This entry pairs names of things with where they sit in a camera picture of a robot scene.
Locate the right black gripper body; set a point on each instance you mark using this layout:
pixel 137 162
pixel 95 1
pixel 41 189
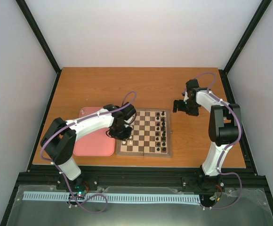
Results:
pixel 189 107

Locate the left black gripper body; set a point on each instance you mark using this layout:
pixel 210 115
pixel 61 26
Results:
pixel 120 132

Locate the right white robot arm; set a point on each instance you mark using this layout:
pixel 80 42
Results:
pixel 225 129

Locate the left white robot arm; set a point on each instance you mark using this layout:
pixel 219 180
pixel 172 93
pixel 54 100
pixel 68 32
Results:
pixel 59 140

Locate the wooden chess board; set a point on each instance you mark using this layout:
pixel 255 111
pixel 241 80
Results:
pixel 150 139

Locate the pink plastic tray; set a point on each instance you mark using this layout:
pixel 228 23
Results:
pixel 96 143

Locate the black aluminium frame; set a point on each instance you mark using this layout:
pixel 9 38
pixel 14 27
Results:
pixel 139 176

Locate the light blue cable duct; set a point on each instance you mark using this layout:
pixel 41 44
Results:
pixel 114 198

